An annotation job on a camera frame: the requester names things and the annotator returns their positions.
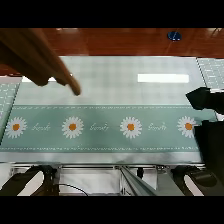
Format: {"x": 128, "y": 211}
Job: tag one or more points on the brown garment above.
{"x": 30, "y": 56}

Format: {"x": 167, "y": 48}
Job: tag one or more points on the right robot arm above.
{"x": 210, "y": 143}

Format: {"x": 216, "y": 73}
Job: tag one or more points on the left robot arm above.
{"x": 20, "y": 181}

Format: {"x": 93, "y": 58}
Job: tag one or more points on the silver frame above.
{"x": 140, "y": 187}

